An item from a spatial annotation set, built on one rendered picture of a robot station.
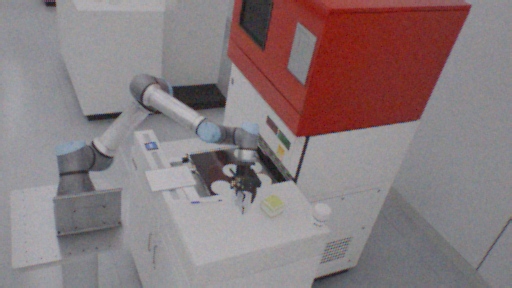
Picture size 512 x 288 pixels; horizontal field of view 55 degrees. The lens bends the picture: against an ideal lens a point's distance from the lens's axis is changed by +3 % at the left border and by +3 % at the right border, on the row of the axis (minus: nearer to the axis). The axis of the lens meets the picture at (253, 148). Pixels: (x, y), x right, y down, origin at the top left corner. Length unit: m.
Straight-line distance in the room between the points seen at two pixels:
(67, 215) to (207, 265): 0.61
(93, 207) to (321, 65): 1.09
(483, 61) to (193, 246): 2.20
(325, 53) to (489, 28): 1.57
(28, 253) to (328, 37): 1.44
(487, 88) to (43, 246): 2.62
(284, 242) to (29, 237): 1.03
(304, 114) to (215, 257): 0.71
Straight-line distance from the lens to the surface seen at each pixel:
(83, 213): 2.10
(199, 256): 1.90
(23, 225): 2.24
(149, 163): 2.29
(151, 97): 1.93
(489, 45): 3.34
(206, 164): 2.41
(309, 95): 2.04
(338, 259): 3.09
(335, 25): 1.93
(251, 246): 1.96
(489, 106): 3.35
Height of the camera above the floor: 2.40
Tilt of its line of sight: 36 degrees down
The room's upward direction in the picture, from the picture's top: 12 degrees clockwise
